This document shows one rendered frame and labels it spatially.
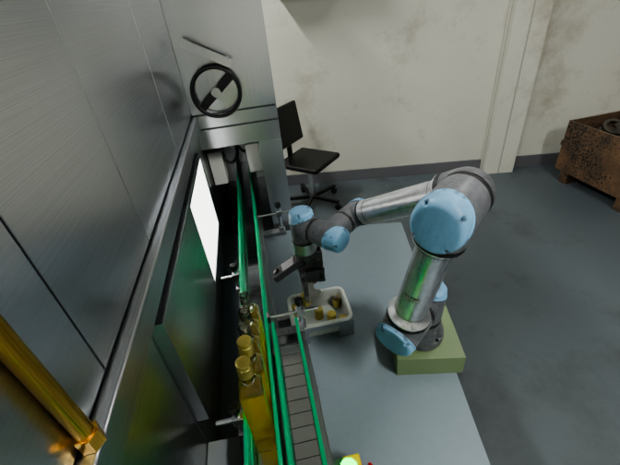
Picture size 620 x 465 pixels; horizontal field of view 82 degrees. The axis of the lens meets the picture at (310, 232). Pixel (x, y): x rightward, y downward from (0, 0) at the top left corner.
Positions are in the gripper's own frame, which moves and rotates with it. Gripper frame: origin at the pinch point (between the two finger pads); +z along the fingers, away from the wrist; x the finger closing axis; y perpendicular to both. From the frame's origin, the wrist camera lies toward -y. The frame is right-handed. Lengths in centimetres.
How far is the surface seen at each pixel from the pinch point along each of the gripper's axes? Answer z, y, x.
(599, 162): 60, 279, 150
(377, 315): 17.0, 26.5, -0.9
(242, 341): -24.4, -18.2, -35.2
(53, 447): -53, -33, -68
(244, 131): -38, -12, 74
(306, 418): 3.8, -7.0, -40.7
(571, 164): 72, 278, 174
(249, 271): 4.0, -19.5, 24.4
